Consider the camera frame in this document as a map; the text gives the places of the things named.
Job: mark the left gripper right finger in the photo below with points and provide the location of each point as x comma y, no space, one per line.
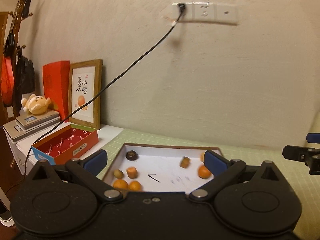
225,172

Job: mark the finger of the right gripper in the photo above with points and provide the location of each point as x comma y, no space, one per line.
306,155
313,138

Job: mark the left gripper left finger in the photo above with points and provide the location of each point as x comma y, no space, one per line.
85,173

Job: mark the small yellow orange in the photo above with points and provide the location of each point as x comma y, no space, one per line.
202,157

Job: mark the small green brown fruit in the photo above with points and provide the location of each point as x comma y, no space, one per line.
118,174

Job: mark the large orange mandarin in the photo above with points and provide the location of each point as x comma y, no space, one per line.
120,184

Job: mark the brown roll piece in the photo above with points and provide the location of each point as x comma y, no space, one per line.
185,162

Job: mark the orange carrot chunk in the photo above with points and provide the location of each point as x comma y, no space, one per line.
132,172

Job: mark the dark chocolate fruit front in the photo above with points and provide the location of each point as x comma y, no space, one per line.
131,155

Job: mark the red open gift box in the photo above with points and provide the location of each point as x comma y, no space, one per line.
72,141

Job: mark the brown shallow cardboard box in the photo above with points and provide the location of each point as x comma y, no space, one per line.
163,161

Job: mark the black hex key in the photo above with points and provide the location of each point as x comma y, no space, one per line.
153,177

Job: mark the grey stacked books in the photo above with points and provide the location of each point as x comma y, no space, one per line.
27,124

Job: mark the plush bear toy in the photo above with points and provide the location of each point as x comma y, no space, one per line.
36,104

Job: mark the wooden framed orange picture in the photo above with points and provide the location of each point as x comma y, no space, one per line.
84,84

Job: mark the black hanging bag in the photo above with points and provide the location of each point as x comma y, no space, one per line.
25,75

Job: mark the red hanging bag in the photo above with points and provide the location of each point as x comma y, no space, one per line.
7,82

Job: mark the wooden coat rack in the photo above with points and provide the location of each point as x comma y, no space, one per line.
21,12

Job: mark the white wall socket strip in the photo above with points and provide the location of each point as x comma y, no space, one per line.
205,12

